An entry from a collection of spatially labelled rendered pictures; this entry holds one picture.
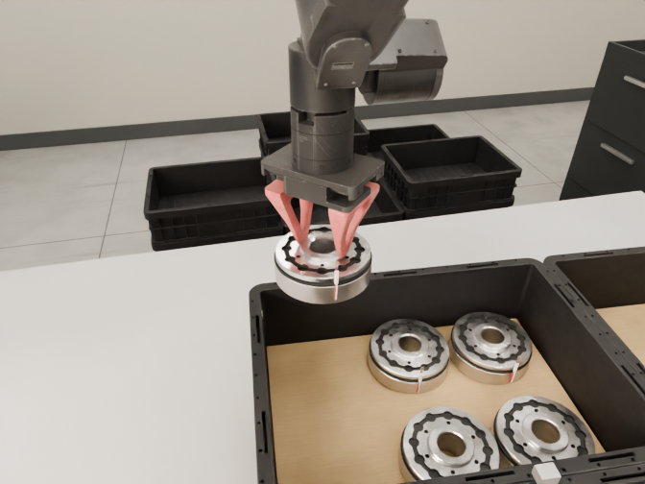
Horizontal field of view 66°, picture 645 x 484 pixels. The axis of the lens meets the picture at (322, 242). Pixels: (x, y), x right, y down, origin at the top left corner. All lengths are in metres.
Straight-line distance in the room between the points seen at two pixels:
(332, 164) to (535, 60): 3.74
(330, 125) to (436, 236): 0.76
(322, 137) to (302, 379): 0.34
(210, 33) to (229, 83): 0.32
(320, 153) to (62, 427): 0.60
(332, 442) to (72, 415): 0.43
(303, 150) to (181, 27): 2.94
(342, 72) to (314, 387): 0.41
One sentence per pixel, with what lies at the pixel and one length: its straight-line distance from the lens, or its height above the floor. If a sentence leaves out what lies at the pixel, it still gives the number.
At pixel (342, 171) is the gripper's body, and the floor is 1.14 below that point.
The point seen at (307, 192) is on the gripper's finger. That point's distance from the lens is 0.45.
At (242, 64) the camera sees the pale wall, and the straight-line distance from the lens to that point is 3.42.
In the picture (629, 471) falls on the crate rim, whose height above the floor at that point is 0.93.
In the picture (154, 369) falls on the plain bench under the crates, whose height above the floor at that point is 0.70.
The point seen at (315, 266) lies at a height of 1.04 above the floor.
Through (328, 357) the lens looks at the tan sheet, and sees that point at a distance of 0.69.
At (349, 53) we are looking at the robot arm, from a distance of 0.36.
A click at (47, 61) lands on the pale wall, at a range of 3.51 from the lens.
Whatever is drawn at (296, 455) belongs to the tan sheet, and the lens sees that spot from 0.61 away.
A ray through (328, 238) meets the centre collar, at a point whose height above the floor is 1.04.
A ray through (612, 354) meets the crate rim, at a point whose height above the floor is 0.93.
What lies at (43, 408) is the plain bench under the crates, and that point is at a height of 0.70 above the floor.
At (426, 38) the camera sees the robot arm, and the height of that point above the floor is 1.25.
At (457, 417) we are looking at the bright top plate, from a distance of 0.61.
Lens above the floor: 1.34
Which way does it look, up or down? 35 degrees down
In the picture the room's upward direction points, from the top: straight up
